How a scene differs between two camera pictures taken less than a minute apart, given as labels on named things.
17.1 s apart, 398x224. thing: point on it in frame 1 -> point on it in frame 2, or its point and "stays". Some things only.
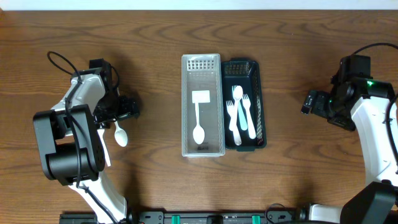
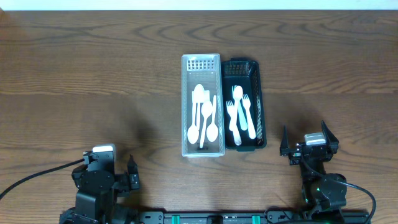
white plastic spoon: [120, 135] -> [212, 132]
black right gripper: [318, 108] -> [294, 155]
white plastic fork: [247, 105] stays
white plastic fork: [232, 114] stays
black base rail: [272, 215] stays
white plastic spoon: [106, 149] -> [206, 111]
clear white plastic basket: [203, 72] stays
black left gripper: [125, 109] -> [134, 179]
